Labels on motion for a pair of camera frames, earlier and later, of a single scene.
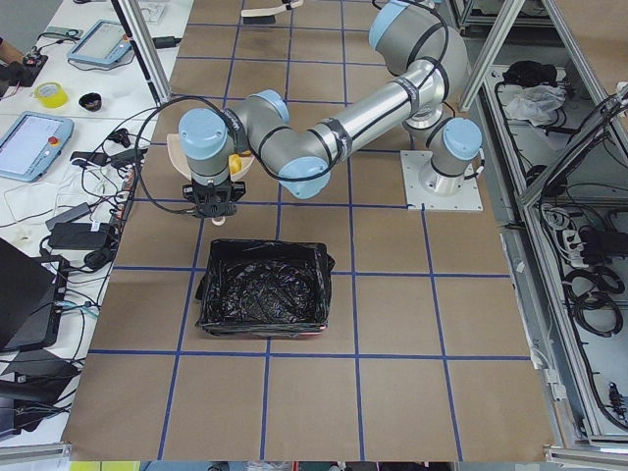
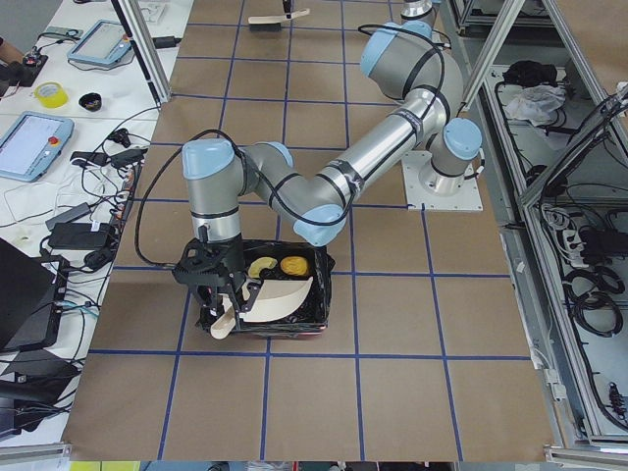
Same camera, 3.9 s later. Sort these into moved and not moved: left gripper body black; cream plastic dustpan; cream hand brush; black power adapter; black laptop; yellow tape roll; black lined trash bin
Moved: cream plastic dustpan; left gripper body black; cream hand brush
Not moved: black power adapter; black laptop; black lined trash bin; yellow tape roll
